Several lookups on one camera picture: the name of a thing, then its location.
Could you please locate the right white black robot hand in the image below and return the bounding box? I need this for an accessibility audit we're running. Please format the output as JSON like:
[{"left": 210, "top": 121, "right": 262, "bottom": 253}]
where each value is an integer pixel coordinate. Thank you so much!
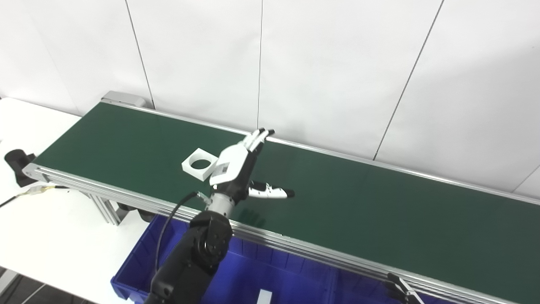
[{"left": 382, "top": 272, "right": 424, "bottom": 304}]

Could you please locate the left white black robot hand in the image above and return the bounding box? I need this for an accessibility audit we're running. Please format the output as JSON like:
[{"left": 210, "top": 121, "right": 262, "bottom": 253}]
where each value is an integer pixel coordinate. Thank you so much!
[{"left": 210, "top": 128, "right": 295, "bottom": 204}]

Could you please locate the white square part round hole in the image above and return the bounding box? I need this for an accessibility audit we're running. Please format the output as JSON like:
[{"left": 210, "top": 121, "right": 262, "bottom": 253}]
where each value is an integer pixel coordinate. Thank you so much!
[{"left": 182, "top": 148, "right": 219, "bottom": 182}]

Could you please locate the blue plastic bin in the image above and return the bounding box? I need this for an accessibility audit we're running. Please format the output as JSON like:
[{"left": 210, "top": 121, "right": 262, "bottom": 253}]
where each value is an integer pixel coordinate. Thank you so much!
[
  {"left": 111, "top": 213, "right": 338, "bottom": 304},
  {"left": 329, "top": 270, "right": 405, "bottom": 304}
]

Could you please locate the green conveyor belt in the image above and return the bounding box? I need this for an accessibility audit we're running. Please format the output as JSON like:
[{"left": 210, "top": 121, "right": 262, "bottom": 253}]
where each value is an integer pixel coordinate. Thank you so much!
[
  {"left": 33, "top": 102, "right": 540, "bottom": 304},
  {"left": 22, "top": 91, "right": 540, "bottom": 304}
]

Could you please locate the aluminium conveyor leg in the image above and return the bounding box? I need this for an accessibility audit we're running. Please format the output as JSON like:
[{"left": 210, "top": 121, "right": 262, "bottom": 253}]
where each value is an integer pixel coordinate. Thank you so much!
[{"left": 86, "top": 192, "right": 124, "bottom": 227}]

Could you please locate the black conveyor motor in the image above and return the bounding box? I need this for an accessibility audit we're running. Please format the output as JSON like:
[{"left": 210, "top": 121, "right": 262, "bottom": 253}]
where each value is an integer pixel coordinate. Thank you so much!
[{"left": 4, "top": 149, "right": 37, "bottom": 187}]

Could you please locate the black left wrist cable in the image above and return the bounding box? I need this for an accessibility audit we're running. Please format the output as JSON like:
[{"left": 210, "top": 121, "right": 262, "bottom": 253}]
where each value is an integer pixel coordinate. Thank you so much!
[{"left": 154, "top": 191, "right": 209, "bottom": 273}]

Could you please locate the black cable yellow connector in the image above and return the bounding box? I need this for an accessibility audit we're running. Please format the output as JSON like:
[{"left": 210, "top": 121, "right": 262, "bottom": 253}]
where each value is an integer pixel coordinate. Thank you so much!
[{"left": 0, "top": 183, "right": 69, "bottom": 208}]

